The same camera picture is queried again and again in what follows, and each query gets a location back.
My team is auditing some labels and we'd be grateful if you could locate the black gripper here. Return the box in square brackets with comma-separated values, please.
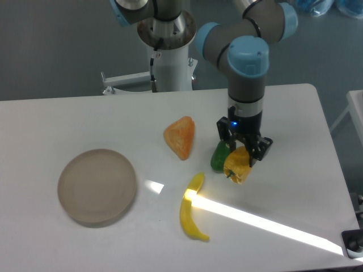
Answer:
[217, 97, 273, 168]

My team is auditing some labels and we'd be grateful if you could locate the yellow bell pepper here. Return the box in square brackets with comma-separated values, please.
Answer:
[223, 146, 252, 184]

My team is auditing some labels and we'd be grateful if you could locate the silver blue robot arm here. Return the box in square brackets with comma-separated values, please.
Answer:
[110, 1, 298, 165]

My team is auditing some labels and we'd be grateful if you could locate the green bell pepper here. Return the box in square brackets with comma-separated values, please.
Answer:
[210, 141, 230, 172]

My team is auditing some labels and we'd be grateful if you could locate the beige round plate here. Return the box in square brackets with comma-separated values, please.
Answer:
[57, 149, 137, 228]

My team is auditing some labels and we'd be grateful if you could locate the orange slice toy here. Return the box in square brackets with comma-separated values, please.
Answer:
[163, 116, 195, 160]

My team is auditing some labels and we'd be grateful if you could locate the yellow banana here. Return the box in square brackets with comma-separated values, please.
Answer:
[179, 172, 209, 242]

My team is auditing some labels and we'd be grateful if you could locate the white side table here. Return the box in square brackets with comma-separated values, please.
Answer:
[329, 90, 362, 143]

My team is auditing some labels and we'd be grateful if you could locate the blue plastic bag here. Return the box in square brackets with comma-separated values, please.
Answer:
[294, 0, 334, 17]
[335, 0, 362, 19]

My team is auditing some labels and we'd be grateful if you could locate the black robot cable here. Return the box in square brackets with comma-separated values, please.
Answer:
[149, 37, 164, 93]

